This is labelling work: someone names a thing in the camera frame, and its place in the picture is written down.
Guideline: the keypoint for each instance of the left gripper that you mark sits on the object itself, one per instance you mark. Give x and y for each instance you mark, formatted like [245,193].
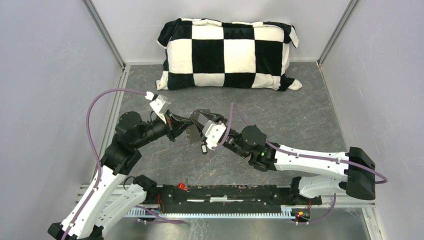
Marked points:
[175,125]

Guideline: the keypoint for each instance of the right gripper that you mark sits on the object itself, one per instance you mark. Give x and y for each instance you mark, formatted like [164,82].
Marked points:
[211,116]

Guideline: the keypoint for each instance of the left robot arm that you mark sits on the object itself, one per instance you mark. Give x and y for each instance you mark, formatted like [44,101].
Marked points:
[92,218]

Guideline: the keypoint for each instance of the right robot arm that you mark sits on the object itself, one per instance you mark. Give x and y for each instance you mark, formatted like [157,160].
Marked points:
[352,172]

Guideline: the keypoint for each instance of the black and white checkered pillow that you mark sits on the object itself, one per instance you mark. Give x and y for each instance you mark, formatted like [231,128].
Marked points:
[210,53]

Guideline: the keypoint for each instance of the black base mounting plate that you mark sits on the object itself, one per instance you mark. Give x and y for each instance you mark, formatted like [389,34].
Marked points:
[226,199]

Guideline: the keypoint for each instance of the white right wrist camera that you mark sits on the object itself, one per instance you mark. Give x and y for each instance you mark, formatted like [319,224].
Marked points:
[213,132]

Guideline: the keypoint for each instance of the white slotted cable duct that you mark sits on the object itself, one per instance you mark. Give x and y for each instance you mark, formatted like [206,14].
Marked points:
[284,213]

